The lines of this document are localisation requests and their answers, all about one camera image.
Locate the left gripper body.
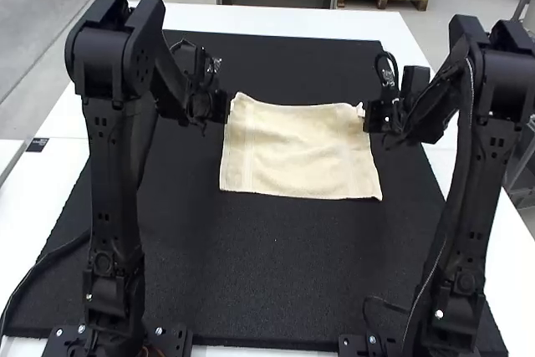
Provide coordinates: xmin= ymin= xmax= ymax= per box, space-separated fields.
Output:
xmin=186 ymin=89 xmax=230 ymax=126

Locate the black mat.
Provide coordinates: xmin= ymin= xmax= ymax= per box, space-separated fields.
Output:
xmin=3 ymin=28 xmax=509 ymax=352

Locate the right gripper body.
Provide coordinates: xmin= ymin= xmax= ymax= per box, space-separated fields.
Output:
xmin=363 ymin=99 xmax=405 ymax=134

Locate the pale towel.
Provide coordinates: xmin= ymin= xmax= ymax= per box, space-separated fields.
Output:
xmin=218 ymin=89 xmax=384 ymax=203

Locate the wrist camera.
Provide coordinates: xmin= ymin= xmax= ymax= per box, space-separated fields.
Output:
xmin=170 ymin=40 xmax=206 ymax=76
xmin=401 ymin=64 xmax=431 ymax=97

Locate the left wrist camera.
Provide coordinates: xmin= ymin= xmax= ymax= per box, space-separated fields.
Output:
xmin=170 ymin=40 xmax=206 ymax=76

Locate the black cable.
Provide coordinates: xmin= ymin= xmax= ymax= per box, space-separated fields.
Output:
xmin=196 ymin=45 xmax=223 ymax=94
xmin=0 ymin=237 xmax=92 ymax=333
xmin=361 ymin=294 xmax=419 ymax=335
xmin=373 ymin=50 xmax=399 ymax=91

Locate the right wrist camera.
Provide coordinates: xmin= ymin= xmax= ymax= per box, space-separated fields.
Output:
xmin=401 ymin=64 xmax=431 ymax=97

